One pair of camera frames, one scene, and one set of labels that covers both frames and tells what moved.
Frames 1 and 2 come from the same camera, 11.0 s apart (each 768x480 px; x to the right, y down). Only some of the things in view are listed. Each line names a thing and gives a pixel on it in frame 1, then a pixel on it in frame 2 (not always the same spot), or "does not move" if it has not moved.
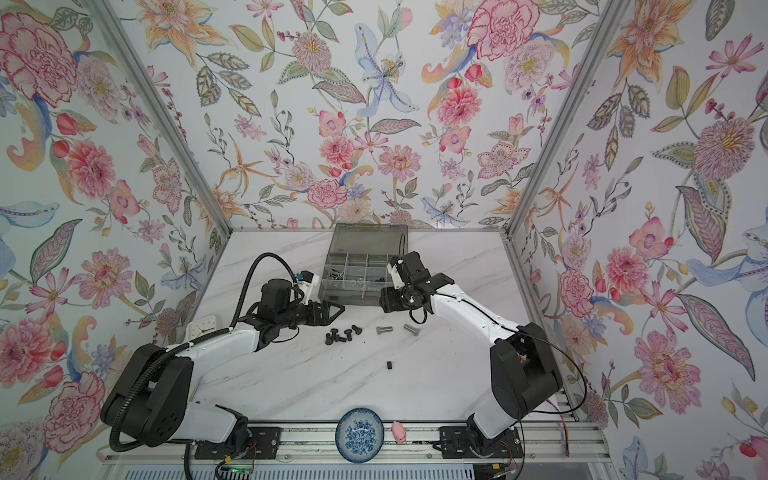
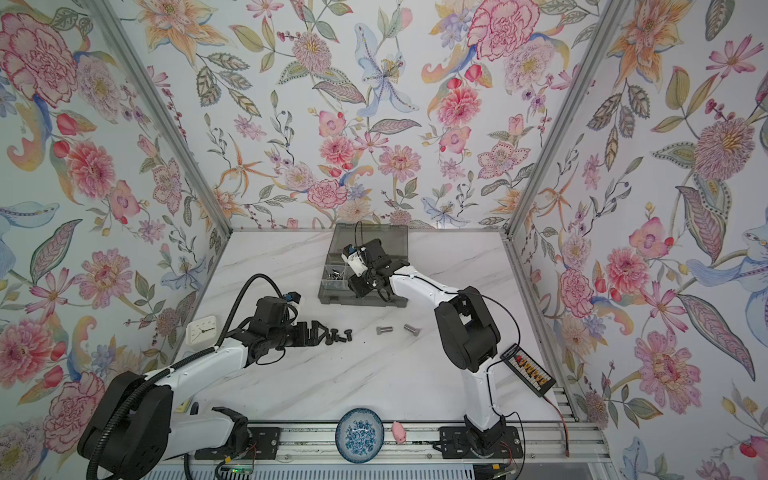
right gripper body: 398,299 to 365,284
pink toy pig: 399,432 does not move
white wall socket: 199,327 does not move
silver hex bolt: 411,329 does not move
